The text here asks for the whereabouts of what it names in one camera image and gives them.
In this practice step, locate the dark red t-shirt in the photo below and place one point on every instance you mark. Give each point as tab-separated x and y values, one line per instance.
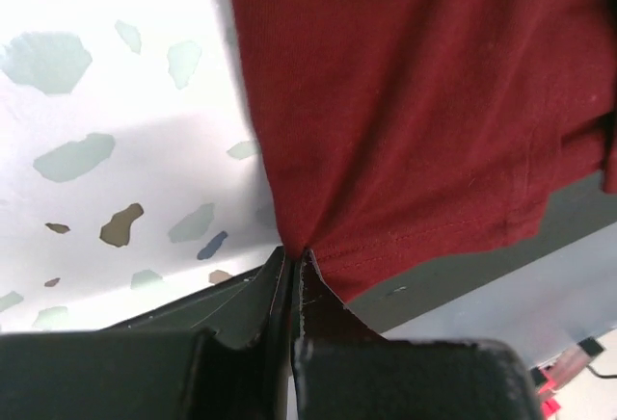
398	131

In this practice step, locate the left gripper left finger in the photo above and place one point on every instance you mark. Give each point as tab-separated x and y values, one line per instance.
178	362

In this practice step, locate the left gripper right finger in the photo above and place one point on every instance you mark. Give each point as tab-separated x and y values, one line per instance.
343	369

